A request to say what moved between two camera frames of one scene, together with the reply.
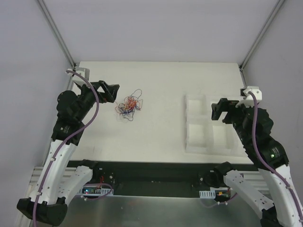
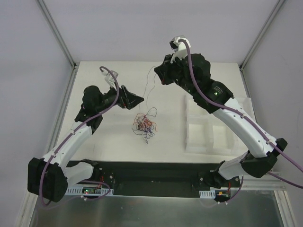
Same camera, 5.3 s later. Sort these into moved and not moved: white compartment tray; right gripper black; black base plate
Moved: right gripper black
Not moved: white compartment tray; black base plate
